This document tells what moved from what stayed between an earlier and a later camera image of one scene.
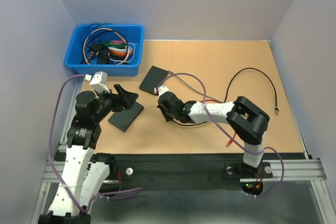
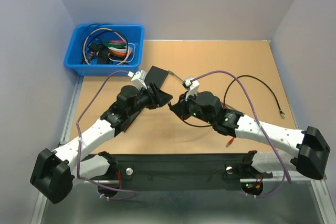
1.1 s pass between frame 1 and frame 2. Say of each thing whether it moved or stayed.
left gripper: moved
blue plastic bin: stayed
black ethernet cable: moved
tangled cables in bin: stayed
